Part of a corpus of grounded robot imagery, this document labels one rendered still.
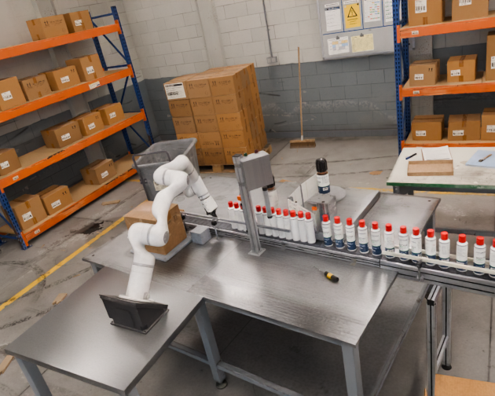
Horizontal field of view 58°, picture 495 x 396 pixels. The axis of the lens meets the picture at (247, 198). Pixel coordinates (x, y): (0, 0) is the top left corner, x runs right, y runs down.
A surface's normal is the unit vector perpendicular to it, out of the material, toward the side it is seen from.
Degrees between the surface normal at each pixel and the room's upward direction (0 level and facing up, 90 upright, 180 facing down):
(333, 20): 90
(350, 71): 90
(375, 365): 1
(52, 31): 91
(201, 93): 91
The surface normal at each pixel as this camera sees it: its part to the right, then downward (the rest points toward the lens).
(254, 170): 0.34, 0.34
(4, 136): 0.87, 0.05
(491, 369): -0.18, -0.89
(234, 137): -0.36, 0.46
